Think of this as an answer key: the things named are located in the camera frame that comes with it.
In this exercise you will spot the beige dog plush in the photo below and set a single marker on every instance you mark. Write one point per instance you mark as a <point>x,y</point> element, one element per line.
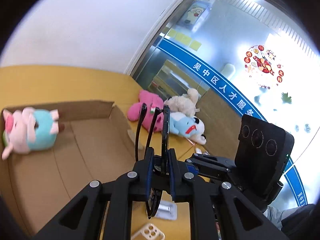
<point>182,103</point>

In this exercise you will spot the pink bear plush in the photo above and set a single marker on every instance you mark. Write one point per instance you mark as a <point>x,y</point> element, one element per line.
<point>147,105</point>

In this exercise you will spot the dark cloth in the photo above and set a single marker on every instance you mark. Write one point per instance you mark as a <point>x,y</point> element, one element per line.
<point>300,220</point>

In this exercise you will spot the brown cardboard box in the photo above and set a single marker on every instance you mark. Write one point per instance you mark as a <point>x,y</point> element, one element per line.
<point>87,155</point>

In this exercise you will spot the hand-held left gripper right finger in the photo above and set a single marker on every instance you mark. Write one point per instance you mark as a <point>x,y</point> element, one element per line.
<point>172,177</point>

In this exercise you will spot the row of yellow sticky notes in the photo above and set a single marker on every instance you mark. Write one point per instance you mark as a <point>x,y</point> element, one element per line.
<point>185,39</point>

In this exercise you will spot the metal door frame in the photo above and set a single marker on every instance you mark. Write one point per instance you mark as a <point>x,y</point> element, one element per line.
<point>160,30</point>

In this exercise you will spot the blue window banner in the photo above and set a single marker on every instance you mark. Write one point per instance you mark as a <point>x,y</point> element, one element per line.
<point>200,67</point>

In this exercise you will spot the black sunglasses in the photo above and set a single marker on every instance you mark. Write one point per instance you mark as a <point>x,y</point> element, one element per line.
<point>165,130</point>

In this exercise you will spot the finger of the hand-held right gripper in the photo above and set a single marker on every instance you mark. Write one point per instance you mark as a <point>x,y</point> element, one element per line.
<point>212,159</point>
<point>197,170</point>

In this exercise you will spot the yellow desktop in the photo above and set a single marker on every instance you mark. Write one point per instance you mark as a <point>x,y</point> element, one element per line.
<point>50,80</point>

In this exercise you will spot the red round window sticker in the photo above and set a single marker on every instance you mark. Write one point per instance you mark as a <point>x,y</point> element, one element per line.
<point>263,65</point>

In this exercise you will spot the beige clear phone case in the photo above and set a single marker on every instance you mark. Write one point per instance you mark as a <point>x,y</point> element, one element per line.
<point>142,235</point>

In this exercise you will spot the pink and teal pig plush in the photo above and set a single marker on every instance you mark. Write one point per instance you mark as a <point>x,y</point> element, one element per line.
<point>37,135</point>

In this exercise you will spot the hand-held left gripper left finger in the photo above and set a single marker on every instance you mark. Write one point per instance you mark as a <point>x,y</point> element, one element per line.
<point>148,172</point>

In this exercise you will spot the blue and white plush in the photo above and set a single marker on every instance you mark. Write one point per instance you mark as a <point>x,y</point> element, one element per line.
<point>187,127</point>

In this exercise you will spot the cartoon pig poster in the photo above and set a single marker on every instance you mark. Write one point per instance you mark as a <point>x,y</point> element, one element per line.
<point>196,12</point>

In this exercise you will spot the clear plastic blister pack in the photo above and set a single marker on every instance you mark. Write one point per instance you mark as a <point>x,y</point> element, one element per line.
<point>167,208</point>

